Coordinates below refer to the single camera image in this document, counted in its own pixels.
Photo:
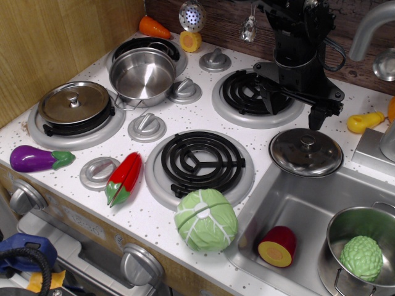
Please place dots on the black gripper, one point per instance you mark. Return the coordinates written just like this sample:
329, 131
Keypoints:
305, 83

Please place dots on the steel lid with knob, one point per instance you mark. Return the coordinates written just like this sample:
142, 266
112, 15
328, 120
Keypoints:
306, 153

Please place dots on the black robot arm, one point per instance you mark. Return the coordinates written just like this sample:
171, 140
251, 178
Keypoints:
302, 55

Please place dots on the steel lid on left burner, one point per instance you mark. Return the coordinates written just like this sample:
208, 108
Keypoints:
73, 102

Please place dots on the back right black burner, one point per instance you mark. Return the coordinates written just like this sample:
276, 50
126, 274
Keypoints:
236, 98

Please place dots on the yellow toy pear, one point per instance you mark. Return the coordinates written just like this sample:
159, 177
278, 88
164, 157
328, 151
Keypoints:
359, 123

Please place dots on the hanging steel spoon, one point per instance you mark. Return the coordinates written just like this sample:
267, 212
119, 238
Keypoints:
248, 28

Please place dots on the grey knob back centre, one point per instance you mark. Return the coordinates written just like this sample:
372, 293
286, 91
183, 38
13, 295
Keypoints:
215, 61

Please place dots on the orange toy at edge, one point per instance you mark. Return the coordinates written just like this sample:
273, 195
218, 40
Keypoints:
391, 110

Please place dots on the silver sink basin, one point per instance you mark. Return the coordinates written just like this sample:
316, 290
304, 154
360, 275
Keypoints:
306, 206

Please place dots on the yellow toy corn slice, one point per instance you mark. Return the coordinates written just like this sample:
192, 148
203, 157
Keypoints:
189, 41

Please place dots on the front centre black burner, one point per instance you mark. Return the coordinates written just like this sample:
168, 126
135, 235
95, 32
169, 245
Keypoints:
199, 159

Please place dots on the back left black burner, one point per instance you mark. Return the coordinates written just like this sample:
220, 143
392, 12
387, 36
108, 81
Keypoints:
173, 50

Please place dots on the grey toy faucet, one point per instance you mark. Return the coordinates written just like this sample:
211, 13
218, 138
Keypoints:
377, 17

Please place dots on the steel perforated skimmer spoon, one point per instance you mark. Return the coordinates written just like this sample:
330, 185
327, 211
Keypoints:
192, 16

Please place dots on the red toy fruit half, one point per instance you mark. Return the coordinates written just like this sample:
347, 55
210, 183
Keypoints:
278, 247

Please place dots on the green toy cabbage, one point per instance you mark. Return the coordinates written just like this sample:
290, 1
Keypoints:
206, 221

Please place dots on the steel pot in sink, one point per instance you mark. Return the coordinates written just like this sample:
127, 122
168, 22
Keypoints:
376, 222

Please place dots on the grey knob lower middle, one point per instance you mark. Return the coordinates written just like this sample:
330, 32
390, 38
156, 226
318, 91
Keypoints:
147, 128

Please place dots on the empty steel pot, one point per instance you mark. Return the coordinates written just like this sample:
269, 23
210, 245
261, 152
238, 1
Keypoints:
142, 78

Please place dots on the green toy artichoke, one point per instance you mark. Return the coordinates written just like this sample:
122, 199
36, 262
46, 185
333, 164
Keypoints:
362, 257

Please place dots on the orange toy carrot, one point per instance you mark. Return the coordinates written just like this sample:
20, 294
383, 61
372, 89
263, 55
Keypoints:
150, 27

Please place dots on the red toy chili pepper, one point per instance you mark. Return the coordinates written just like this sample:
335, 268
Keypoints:
123, 180

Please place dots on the grey knob front flat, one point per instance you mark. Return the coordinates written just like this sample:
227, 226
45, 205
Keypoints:
95, 174

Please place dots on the grey oven knob right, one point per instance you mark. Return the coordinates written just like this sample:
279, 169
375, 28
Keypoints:
139, 267

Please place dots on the grey oven knob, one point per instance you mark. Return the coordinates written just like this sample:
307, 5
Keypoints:
25, 198
139, 267

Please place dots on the purple toy eggplant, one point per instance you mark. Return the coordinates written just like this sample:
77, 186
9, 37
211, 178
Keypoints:
28, 159

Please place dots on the grey oven knob left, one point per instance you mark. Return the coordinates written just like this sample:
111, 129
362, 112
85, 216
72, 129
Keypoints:
25, 198

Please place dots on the yellow tape piece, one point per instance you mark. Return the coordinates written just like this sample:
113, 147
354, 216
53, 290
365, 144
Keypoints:
36, 281

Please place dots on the blue clamp tool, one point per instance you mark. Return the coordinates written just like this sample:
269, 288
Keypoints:
25, 252

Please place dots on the oven door handle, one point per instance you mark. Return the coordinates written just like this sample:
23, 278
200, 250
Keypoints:
90, 267

